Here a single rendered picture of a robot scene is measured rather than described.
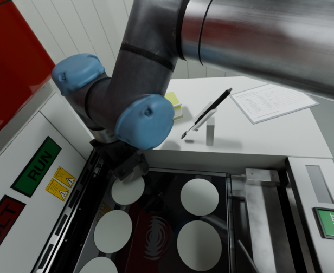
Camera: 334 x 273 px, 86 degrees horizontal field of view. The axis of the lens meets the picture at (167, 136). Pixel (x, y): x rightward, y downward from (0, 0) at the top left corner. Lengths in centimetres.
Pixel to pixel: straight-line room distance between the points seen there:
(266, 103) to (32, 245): 69
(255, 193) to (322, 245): 17
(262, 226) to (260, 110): 32
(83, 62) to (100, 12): 203
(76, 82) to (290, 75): 25
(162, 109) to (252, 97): 48
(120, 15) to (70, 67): 172
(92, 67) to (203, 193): 39
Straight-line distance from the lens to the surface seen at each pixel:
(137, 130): 21
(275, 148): 54
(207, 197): 51
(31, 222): 48
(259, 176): 55
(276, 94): 69
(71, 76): 28
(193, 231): 49
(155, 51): 23
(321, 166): 55
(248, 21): 19
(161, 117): 22
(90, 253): 55
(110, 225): 54
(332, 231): 49
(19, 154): 43
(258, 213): 54
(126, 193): 55
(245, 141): 53
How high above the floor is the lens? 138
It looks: 50 degrees down
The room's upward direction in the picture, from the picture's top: 14 degrees counter-clockwise
